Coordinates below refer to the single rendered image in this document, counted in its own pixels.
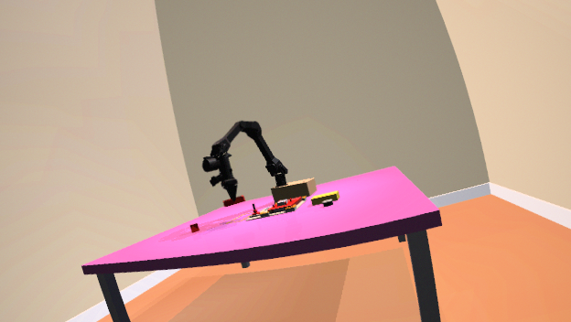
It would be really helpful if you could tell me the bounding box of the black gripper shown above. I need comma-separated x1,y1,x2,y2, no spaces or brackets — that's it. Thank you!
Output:
219,166,238,201

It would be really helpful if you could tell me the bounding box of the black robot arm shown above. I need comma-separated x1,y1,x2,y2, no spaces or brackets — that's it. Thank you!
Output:
202,121,288,188

